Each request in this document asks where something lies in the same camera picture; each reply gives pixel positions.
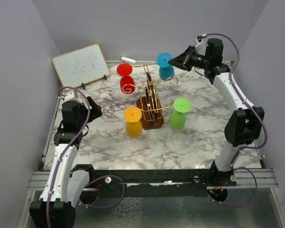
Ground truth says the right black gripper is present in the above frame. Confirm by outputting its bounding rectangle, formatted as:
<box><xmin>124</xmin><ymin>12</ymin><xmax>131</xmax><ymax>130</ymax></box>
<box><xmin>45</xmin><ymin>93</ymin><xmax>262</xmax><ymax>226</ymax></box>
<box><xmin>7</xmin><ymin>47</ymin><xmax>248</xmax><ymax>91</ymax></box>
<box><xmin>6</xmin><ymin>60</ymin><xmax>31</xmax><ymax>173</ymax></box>
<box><xmin>168</xmin><ymin>46</ymin><xmax>209</xmax><ymax>72</ymax></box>

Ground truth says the blue wine glass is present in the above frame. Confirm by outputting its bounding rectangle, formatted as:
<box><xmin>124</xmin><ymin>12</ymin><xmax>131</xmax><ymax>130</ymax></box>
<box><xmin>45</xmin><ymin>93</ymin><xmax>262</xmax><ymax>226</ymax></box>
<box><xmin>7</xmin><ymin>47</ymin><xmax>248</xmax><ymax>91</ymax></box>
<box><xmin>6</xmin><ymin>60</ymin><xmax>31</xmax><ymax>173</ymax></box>
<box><xmin>156</xmin><ymin>52</ymin><xmax>175</xmax><ymax>80</ymax></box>

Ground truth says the red wine glass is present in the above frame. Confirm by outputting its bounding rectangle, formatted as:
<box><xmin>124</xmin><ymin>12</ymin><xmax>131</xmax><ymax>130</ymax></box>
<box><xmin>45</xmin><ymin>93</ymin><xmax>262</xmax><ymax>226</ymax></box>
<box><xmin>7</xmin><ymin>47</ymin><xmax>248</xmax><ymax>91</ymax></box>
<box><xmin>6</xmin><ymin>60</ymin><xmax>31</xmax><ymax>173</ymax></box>
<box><xmin>117</xmin><ymin>63</ymin><xmax>135</xmax><ymax>94</ymax></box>

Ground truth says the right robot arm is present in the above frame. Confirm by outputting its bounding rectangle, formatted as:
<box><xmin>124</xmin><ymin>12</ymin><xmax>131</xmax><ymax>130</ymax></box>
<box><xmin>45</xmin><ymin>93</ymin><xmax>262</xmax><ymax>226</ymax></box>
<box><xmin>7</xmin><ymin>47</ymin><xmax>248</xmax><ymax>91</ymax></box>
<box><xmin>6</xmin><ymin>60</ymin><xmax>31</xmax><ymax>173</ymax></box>
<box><xmin>169</xmin><ymin>38</ymin><xmax>265</xmax><ymax>186</ymax></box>

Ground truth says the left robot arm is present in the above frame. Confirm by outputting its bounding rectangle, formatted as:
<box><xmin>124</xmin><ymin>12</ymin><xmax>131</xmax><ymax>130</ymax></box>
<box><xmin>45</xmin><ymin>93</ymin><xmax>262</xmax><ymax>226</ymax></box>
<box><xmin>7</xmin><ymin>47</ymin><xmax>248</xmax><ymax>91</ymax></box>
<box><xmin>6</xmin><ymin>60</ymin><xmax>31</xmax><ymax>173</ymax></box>
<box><xmin>29</xmin><ymin>96</ymin><xmax>102</xmax><ymax>228</ymax></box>

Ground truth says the yellow wine glass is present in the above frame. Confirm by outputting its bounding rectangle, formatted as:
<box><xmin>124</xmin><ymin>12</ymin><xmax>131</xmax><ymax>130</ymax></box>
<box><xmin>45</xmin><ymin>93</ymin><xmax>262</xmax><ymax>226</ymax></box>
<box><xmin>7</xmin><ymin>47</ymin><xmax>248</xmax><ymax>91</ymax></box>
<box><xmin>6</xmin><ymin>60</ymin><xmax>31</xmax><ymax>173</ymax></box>
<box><xmin>123</xmin><ymin>106</ymin><xmax>143</xmax><ymax>138</ymax></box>

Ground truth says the green wine glass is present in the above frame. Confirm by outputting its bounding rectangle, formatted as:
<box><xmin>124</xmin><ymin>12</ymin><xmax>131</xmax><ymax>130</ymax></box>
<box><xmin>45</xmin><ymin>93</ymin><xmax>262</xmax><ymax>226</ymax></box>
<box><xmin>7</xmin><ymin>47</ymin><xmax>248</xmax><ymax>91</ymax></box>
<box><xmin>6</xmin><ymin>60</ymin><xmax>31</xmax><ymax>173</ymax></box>
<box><xmin>168</xmin><ymin>97</ymin><xmax>191</xmax><ymax>131</ymax></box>

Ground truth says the small whiteboard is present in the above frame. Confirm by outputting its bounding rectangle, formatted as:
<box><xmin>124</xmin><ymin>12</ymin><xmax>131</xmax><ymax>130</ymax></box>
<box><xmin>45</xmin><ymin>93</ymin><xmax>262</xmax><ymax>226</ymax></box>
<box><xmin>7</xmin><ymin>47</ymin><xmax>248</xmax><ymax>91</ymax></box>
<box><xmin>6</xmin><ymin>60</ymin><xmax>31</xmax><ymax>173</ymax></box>
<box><xmin>52</xmin><ymin>44</ymin><xmax>110</xmax><ymax>87</ymax></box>

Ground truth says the white eraser block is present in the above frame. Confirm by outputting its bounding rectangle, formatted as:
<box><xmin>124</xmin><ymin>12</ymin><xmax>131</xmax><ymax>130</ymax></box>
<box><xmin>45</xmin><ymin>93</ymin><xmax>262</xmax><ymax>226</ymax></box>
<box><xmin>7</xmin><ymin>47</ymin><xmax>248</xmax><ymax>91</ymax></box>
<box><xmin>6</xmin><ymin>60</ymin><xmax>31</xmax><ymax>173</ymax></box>
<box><xmin>121</xmin><ymin>57</ymin><xmax>136</xmax><ymax>65</ymax></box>

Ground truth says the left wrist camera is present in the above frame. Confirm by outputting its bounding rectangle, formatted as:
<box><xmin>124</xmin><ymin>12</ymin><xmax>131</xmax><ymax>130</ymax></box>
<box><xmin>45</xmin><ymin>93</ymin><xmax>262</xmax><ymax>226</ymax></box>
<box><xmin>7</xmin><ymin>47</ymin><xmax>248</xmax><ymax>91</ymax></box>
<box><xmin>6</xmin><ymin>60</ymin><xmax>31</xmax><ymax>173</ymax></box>
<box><xmin>58</xmin><ymin>89</ymin><xmax>80</xmax><ymax>102</ymax></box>

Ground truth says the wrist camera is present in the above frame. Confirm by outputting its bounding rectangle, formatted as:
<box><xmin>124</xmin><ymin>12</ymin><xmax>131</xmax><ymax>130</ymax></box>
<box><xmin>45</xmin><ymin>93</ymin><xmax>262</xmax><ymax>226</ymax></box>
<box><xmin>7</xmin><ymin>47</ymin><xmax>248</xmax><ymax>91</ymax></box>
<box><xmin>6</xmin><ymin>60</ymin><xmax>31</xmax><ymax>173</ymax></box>
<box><xmin>195</xmin><ymin>33</ymin><xmax>207</xmax><ymax>52</ymax></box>
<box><xmin>58</xmin><ymin>89</ymin><xmax>80</xmax><ymax>102</ymax></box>

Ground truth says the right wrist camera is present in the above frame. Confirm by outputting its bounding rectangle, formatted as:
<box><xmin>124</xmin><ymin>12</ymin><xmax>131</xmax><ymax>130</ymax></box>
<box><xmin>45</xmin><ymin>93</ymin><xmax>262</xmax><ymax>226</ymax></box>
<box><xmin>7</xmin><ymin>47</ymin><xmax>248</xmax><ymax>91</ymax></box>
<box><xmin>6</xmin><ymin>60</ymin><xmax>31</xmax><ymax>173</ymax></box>
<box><xmin>195</xmin><ymin>33</ymin><xmax>207</xmax><ymax>52</ymax></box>

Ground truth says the gold wire wine glass rack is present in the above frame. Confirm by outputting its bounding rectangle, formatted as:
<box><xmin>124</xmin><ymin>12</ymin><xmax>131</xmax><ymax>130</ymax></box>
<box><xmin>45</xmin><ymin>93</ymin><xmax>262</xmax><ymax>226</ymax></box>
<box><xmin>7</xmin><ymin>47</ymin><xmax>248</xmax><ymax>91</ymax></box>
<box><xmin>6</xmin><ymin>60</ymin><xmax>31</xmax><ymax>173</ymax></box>
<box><xmin>121</xmin><ymin>64</ymin><xmax>178</xmax><ymax>130</ymax></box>

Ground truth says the black front mounting rail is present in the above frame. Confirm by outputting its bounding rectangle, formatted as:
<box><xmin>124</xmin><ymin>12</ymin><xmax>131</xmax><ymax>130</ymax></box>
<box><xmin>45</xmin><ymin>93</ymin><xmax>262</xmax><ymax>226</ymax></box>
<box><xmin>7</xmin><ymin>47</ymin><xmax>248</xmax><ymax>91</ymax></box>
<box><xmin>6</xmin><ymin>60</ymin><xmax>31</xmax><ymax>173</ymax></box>
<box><xmin>71</xmin><ymin>166</ymin><xmax>238</xmax><ymax>198</ymax></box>

